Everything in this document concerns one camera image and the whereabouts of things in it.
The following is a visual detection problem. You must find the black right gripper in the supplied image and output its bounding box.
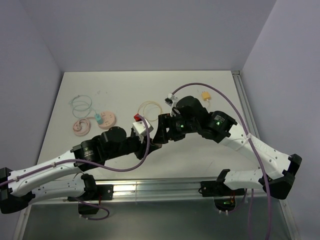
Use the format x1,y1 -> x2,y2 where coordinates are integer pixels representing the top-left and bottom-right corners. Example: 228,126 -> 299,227
152,112 -> 199,144

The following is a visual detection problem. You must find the teal plug adapter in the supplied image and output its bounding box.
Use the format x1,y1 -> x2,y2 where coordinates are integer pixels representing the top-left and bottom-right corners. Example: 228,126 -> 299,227
94,113 -> 104,125

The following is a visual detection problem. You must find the yellow plug adapter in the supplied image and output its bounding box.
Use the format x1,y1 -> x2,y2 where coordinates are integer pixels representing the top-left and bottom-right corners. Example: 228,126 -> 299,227
200,91 -> 212,102

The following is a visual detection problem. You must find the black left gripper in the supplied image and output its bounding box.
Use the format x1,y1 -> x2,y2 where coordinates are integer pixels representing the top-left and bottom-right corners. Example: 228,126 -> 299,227
105,131 -> 159,160

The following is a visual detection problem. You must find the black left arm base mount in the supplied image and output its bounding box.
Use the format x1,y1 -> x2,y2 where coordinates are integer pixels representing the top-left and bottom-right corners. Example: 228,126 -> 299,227
67,184 -> 114,221

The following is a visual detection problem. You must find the pink power strip cord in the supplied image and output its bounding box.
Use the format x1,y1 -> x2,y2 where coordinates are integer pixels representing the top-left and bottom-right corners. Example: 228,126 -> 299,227
71,117 -> 92,137

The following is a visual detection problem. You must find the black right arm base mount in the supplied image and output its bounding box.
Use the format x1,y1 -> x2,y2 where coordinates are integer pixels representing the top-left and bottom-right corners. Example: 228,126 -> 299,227
198,180 -> 247,215

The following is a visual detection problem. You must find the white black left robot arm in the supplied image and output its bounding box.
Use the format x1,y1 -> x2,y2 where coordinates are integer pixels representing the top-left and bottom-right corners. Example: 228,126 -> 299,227
0,126 -> 162,214

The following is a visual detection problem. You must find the teal charging cable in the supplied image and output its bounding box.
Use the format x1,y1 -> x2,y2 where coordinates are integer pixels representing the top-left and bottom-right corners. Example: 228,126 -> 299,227
68,94 -> 101,118

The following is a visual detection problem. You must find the pink round power strip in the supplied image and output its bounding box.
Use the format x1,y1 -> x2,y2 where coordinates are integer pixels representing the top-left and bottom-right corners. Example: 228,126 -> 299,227
98,111 -> 116,130

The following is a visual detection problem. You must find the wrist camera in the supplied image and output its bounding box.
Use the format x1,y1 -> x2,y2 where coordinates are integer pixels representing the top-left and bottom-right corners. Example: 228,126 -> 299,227
164,93 -> 180,117
132,113 -> 154,142

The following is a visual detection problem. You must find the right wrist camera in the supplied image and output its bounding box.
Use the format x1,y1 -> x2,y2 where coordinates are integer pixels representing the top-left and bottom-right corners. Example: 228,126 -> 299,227
164,93 -> 180,117

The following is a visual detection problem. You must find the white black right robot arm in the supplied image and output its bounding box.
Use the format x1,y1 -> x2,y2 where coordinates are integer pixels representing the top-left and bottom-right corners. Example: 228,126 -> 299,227
152,95 -> 302,200

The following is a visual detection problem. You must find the yellow charging cable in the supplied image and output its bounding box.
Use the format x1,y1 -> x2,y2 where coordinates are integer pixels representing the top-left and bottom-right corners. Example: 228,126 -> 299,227
137,99 -> 211,123

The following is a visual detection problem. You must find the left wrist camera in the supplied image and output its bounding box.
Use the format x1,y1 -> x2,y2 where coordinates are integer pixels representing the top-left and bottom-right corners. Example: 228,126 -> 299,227
132,113 -> 154,142

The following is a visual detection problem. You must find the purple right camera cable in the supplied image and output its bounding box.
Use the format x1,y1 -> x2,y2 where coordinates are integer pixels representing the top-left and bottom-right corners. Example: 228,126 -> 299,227
172,82 -> 272,240

